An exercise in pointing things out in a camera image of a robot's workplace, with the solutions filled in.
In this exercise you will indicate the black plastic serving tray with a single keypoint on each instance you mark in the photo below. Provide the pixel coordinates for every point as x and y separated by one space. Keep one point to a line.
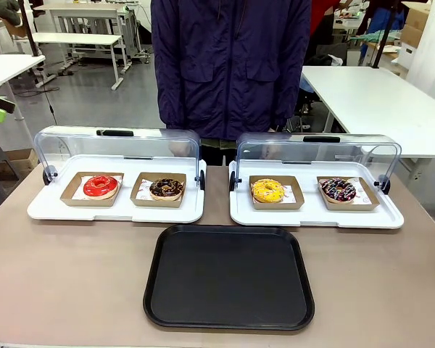
228 279

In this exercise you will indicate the white bench table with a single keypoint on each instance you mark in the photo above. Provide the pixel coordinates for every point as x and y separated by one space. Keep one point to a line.
76 38

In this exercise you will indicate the stacked cardboard boxes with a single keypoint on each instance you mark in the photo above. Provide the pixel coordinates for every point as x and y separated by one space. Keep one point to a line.
417 25

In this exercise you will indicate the red glazed donut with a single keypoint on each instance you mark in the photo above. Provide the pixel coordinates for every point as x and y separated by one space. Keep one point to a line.
110 188

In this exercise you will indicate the brown cardboard donut tray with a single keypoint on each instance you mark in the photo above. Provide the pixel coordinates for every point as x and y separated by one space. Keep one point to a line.
70 194
295 199
368 201
139 197

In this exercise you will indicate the dark chocolate drizzled donut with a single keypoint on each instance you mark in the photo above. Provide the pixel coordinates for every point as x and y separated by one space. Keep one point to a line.
348 190

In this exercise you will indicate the person in navy jacket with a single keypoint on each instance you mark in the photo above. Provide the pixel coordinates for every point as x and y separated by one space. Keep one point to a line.
228 65

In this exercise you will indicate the clear display case lid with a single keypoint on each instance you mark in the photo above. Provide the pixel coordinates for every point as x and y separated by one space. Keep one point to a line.
348 152
79 145

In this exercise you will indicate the white desk with frame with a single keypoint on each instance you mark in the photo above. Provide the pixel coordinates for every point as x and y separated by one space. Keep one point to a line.
94 11

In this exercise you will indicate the large white table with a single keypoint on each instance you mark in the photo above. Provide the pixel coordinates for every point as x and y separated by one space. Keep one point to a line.
384 105

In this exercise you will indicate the person's left hand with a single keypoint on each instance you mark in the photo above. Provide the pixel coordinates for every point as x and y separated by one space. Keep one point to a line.
272 151

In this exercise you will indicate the bystander in blue clothes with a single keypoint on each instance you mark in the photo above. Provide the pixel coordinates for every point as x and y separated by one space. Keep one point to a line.
384 18

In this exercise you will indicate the cardboard box on floor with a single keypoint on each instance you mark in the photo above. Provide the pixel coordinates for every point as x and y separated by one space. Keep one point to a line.
20 165

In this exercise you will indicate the white display case base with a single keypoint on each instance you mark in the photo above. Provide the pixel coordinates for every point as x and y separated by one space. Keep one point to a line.
311 217
50 206

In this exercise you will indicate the black metal pole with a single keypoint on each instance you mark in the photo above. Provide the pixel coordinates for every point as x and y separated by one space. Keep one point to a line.
28 25
384 32

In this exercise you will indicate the bystander in red top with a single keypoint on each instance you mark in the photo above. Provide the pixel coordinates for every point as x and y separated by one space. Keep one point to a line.
324 21

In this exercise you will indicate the chocolate donut with sprinkles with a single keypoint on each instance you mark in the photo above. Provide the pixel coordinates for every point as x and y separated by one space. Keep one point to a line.
175 189

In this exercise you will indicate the white table with round edge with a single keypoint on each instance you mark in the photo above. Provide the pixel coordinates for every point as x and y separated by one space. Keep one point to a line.
3 69

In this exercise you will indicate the yellow glazed donut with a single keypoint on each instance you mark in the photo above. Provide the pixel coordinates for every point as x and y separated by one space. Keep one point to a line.
275 192

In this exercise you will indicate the person's right hand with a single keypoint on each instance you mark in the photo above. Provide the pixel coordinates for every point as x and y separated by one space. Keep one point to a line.
177 148

